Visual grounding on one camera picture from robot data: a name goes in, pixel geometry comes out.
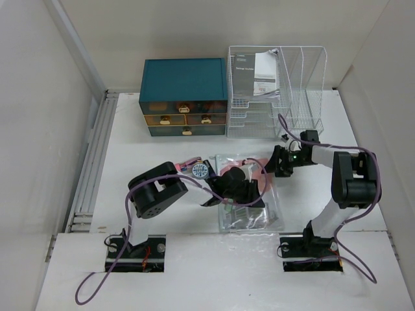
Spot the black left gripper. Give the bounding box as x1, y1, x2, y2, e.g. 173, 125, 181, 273
222, 179, 263, 208

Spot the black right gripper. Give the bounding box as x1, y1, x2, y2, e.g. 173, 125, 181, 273
261, 144, 314, 178

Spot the clear zip pouch red card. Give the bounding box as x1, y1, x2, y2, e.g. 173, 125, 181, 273
215, 153, 284, 233

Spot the pink multicolour pen bundle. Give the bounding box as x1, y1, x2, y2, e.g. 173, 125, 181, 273
175, 157, 202, 172

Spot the grey setup guide booklet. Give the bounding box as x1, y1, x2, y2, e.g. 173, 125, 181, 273
232, 49, 280, 99

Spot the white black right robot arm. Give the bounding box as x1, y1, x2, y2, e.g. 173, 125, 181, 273
267, 130, 381, 259

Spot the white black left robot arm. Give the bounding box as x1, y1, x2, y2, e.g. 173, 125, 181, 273
122, 154, 283, 258

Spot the black purple highlighter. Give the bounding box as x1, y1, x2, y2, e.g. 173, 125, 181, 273
203, 160, 217, 178

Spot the teal drawer organizer box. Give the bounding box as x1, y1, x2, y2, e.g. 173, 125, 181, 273
139, 58, 228, 137

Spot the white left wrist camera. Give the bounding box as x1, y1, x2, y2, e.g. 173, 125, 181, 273
241, 163, 261, 181

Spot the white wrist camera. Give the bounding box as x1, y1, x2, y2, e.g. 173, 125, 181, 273
281, 134, 301, 152
241, 163, 261, 181

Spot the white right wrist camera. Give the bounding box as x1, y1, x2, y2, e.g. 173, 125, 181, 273
281, 134, 301, 152

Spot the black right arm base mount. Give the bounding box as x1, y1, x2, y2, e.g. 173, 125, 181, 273
279, 233, 343, 272

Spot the white wire file rack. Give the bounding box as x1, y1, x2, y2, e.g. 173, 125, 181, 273
226, 45, 327, 139

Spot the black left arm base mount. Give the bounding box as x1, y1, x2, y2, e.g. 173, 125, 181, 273
104, 229, 167, 273

